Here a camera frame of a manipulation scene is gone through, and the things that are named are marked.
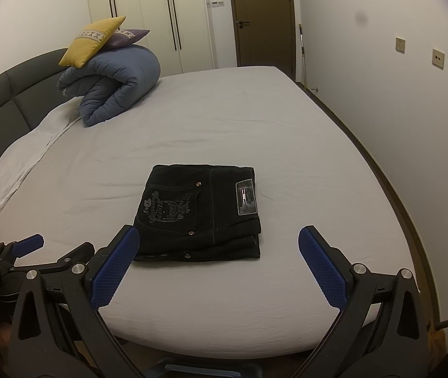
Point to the bed with white sheet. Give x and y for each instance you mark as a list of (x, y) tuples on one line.
[(228, 126)]

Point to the beige wall socket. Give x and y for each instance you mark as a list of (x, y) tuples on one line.
[(438, 58)]

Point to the metal door stopper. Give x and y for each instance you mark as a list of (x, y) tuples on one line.
[(314, 89)]

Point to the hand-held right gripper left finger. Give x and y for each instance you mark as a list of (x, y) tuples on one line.
[(113, 267)]

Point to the rolled blue duvet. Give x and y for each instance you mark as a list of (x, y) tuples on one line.
[(117, 82)]

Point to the purple cushion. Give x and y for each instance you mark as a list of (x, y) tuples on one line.
[(129, 36)]

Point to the white wall switch panel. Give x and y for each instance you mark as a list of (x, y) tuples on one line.
[(216, 4)]

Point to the black denim pants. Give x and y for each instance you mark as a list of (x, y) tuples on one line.
[(192, 220)]

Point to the brown door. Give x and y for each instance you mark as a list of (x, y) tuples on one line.
[(263, 15)]

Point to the dark grey padded headboard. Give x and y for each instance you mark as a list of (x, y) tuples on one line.
[(11, 94)]

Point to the cream wardrobe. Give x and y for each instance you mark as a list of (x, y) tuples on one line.
[(149, 19)]

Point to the yellow cushion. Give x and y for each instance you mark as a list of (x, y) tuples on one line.
[(90, 41)]

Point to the metal stick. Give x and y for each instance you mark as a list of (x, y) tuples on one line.
[(302, 47)]

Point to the beige wall plate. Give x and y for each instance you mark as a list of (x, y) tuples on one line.
[(400, 44)]

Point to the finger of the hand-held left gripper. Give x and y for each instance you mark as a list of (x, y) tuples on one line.
[(70, 258), (29, 243)]

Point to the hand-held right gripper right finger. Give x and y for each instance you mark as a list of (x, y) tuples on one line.
[(322, 267)]

